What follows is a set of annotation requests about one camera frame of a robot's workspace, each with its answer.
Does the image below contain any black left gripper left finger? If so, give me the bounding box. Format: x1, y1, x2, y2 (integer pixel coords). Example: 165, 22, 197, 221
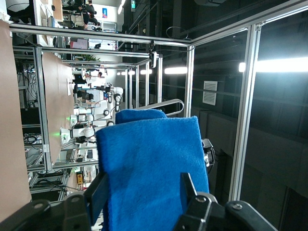
0, 172, 109, 231

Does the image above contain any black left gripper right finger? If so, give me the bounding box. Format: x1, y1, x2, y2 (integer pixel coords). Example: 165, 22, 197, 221
173, 172, 279, 231

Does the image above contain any blue microfibre towel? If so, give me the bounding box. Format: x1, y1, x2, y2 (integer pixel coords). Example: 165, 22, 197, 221
96, 109, 210, 231

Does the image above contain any brown covered workbench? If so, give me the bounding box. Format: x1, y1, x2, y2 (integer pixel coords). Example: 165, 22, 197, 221
42, 52, 75, 164

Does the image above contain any person in white shirt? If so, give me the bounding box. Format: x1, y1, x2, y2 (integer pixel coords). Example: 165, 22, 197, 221
83, 71, 104, 85

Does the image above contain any ceiling light strip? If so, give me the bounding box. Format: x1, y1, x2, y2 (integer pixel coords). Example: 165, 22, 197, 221
164, 66, 188, 75
238, 57, 308, 73

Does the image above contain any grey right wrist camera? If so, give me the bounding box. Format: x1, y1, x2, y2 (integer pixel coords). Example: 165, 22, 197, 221
201, 138, 216, 174

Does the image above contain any aluminium cell frame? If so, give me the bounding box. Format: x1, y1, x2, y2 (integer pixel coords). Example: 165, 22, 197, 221
9, 0, 308, 202

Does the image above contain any white curved rail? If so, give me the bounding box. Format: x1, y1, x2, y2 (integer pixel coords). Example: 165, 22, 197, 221
133, 98, 185, 117

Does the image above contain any white wall vent grille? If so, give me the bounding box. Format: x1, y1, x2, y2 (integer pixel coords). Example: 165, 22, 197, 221
203, 80, 218, 91
202, 90, 217, 106

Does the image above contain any white overhead camera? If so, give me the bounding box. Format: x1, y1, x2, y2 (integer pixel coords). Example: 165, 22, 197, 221
149, 51, 159, 69

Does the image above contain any black coiled ceiling cable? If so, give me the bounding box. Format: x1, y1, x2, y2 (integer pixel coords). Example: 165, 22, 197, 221
166, 26, 191, 40

